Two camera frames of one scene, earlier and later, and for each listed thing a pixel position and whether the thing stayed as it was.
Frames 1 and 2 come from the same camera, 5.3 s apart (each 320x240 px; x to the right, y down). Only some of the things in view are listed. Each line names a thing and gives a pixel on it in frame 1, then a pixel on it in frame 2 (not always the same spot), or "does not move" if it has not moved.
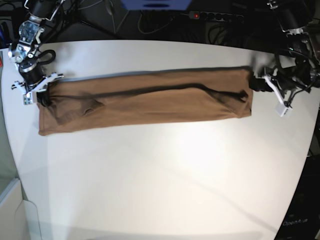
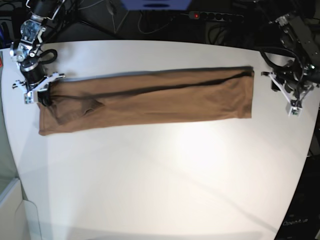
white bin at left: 18,217 does not move
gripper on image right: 260,84 -> 295,96
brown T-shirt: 88,101 does not move
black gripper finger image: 44,97 does not move
